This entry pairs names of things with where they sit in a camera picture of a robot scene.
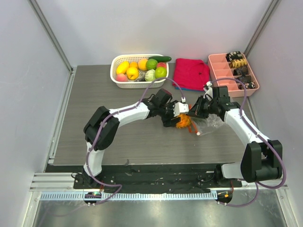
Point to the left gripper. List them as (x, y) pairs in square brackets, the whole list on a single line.
[(168, 122)]

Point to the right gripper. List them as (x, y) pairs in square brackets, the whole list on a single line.
[(201, 109)]

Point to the clear zip top bag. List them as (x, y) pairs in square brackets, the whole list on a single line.
[(203, 126)]

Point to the green pear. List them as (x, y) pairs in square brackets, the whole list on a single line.
[(160, 72)]

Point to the yellow apple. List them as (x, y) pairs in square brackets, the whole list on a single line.
[(132, 73)]

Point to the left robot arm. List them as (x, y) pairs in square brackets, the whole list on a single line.
[(101, 129)]

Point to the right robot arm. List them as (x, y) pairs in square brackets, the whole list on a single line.
[(262, 156)]

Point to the green cabbage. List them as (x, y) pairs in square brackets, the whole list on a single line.
[(150, 75)]

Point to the grey mushroom toy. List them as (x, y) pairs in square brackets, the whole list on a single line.
[(141, 77)]

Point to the red folded cloth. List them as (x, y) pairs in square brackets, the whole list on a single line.
[(191, 70)]

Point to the red peach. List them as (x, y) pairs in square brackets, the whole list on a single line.
[(161, 64)]

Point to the green cucumber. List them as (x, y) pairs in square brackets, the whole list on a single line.
[(161, 58)]

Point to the small orange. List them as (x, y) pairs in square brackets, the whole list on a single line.
[(133, 65)]

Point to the yellow mango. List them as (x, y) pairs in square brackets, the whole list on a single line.
[(123, 67)]

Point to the black pink sock roll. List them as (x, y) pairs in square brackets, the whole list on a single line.
[(249, 85)]

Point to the pink divided tray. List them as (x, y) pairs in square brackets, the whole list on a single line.
[(219, 68)]

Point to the dark brown sock roll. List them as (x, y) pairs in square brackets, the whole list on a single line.
[(241, 71)]

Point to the yellow striped sock roll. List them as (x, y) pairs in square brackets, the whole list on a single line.
[(237, 63)]

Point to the dark floral sock roll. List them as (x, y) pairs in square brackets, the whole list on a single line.
[(237, 55)]

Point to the white plastic basket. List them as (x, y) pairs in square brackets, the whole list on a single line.
[(129, 58)]

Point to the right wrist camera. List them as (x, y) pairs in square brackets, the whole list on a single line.
[(208, 90)]

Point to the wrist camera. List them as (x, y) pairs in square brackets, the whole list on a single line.
[(180, 108), (208, 90)]

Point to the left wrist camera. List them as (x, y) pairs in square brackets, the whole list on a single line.
[(180, 108)]

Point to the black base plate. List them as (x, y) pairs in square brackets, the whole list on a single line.
[(151, 179)]

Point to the white slotted cable duct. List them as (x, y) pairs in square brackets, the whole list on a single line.
[(96, 196)]

